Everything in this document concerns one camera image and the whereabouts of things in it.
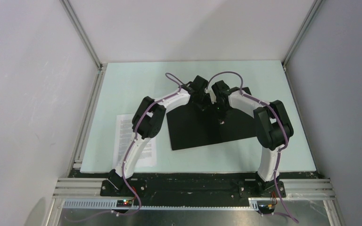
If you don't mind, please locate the red and black folder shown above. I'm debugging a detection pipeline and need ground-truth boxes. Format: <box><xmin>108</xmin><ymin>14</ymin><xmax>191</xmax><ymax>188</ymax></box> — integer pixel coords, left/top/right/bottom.
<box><xmin>166</xmin><ymin>104</ymin><xmax>256</xmax><ymax>151</ymax></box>

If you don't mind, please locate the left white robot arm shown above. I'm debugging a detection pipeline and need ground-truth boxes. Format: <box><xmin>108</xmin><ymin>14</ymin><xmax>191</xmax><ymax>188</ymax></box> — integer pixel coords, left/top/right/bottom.
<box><xmin>108</xmin><ymin>75</ymin><xmax>209</xmax><ymax>196</ymax></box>

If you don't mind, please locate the right controller board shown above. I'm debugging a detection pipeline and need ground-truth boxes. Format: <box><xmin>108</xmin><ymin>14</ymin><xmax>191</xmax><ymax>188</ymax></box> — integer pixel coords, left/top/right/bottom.
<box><xmin>257</xmin><ymin>204</ymin><xmax>275</xmax><ymax>215</ymax></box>

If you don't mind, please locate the controller board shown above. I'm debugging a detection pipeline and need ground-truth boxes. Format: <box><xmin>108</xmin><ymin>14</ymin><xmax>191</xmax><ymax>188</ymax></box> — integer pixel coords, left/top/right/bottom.
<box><xmin>116</xmin><ymin>199</ymin><xmax>133</xmax><ymax>208</ymax></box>
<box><xmin>257</xmin><ymin>204</ymin><xmax>275</xmax><ymax>215</ymax></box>

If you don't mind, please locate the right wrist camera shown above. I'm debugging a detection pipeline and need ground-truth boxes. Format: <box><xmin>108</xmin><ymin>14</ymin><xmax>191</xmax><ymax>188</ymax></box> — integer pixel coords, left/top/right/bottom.
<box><xmin>206</xmin><ymin>89</ymin><xmax>216</xmax><ymax>104</ymax></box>

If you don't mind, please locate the printed white paper sheet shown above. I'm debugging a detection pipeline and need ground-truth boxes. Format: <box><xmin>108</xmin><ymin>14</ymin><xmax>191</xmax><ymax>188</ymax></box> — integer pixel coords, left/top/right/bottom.
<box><xmin>112</xmin><ymin>113</ymin><xmax>157</xmax><ymax>170</ymax></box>

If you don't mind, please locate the left aluminium corner post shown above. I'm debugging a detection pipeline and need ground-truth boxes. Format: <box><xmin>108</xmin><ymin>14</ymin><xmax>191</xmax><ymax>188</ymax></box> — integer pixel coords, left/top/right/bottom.
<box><xmin>60</xmin><ymin>0</ymin><xmax>102</xmax><ymax>70</ymax></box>

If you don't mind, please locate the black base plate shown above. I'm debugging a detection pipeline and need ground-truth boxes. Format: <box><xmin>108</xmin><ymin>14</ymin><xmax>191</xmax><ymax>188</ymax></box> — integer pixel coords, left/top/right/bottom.
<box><xmin>72</xmin><ymin>171</ymin><xmax>323</xmax><ymax>208</ymax></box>

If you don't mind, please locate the aluminium frame rail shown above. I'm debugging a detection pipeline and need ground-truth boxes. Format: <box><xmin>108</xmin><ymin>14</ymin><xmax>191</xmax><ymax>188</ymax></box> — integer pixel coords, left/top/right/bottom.
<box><xmin>44</xmin><ymin>173</ymin><xmax>345</xmax><ymax>226</ymax></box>

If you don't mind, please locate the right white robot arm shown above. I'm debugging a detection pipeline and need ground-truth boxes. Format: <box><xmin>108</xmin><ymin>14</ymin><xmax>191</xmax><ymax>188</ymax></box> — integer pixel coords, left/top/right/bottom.
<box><xmin>211</xmin><ymin>81</ymin><xmax>294</xmax><ymax>197</ymax></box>

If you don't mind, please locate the aluminium corner post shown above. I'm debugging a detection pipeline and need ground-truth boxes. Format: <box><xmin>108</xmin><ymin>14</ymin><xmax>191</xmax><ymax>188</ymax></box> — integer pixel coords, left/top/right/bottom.
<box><xmin>282</xmin><ymin>0</ymin><xmax>325</xmax><ymax>70</ymax></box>
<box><xmin>60</xmin><ymin>0</ymin><xmax>102</xmax><ymax>70</ymax></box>

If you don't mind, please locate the left controller board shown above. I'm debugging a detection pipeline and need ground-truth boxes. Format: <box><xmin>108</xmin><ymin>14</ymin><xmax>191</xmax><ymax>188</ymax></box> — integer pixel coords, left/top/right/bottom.
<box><xmin>116</xmin><ymin>199</ymin><xmax>133</xmax><ymax>208</ymax></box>

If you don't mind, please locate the right aluminium corner post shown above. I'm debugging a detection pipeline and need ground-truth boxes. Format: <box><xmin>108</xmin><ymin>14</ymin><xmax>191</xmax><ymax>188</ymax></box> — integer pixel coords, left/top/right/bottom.
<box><xmin>282</xmin><ymin>0</ymin><xmax>325</xmax><ymax>70</ymax></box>

